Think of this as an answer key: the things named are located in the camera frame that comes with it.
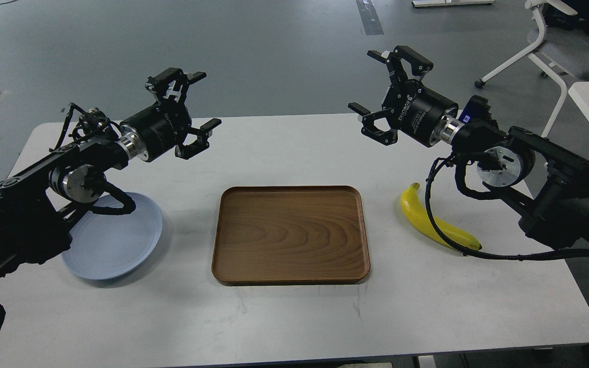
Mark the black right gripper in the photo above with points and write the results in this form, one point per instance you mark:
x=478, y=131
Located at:
x=417, y=115

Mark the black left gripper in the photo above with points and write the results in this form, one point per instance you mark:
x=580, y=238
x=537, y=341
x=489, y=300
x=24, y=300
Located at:
x=165, y=124

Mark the yellow banana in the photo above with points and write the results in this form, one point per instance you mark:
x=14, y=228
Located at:
x=416, y=213

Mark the light blue plate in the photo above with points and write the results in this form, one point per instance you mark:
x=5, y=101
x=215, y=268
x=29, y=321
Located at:
x=105, y=247

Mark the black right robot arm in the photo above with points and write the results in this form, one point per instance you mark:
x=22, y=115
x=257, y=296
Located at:
x=547, y=185

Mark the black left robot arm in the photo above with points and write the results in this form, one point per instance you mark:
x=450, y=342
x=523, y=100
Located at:
x=41, y=204

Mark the brown wooden tray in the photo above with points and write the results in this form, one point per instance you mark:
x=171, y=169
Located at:
x=290, y=235

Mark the white office chair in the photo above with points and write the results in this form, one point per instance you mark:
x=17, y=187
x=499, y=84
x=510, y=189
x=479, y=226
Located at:
x=548, y=48

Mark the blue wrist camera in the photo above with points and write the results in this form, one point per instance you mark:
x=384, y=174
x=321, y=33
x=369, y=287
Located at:
x=477, y=108

